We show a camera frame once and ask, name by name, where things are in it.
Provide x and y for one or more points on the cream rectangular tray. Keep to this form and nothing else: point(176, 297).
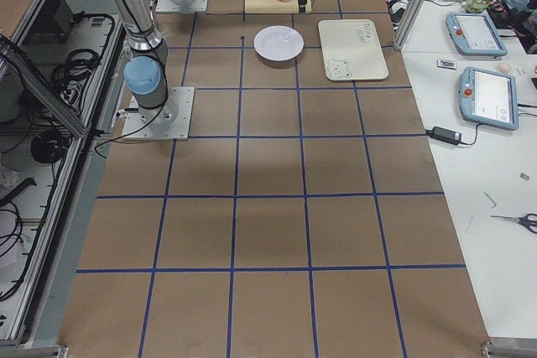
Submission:
point(351, 50)

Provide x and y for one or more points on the light wooden cutting board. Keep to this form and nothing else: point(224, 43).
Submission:
point(271, 6)

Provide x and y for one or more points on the white round plate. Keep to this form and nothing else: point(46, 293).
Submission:
point(278, 43)

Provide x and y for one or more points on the small white card box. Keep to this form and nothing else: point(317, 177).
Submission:
point(446, 64)

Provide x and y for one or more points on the upper blue teach pendant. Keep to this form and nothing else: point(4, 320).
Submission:
point(475, 34)

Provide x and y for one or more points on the blue teach pendant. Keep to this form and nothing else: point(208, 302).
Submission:
point(475, 34)
point(489, 98)

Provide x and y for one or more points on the black power adapter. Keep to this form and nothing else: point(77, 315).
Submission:
point(444, 135)

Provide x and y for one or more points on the lower blue teach pendant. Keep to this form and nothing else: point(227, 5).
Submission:
point(489, 98)

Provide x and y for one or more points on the beige round ball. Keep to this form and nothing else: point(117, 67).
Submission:
point(504, 67)

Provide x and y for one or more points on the metal allen key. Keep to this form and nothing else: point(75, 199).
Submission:
point(491, 199)

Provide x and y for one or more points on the black handled scissors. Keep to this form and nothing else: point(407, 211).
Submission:
point(527, 221)

